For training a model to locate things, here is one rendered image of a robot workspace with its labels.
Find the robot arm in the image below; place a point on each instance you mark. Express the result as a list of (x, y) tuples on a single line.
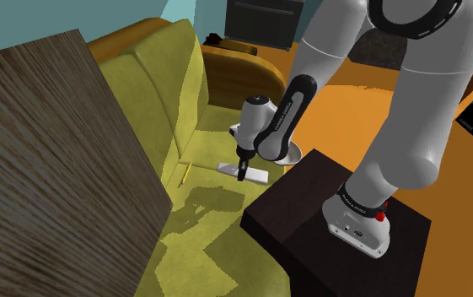
[(425, 103)]

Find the yellow-green sofa with orange arms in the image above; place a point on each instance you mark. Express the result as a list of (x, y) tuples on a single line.
[(154, 90)]

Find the wood-grain cabinet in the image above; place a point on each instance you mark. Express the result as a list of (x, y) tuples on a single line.
[(47, 172)]

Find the white remote control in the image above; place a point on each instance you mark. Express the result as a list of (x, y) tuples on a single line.
[(256, 174)]

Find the black cabinet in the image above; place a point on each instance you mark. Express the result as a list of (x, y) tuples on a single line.
[(260, 22)]

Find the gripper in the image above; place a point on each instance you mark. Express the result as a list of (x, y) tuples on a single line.
[(244, 158)]

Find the white bowl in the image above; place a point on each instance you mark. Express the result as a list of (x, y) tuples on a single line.
[(292, 155)]

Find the yellow pencil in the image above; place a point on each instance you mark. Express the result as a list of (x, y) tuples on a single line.
[(186, 173)]

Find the dark robot stand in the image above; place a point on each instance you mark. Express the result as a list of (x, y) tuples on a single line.
[(302, 230)]

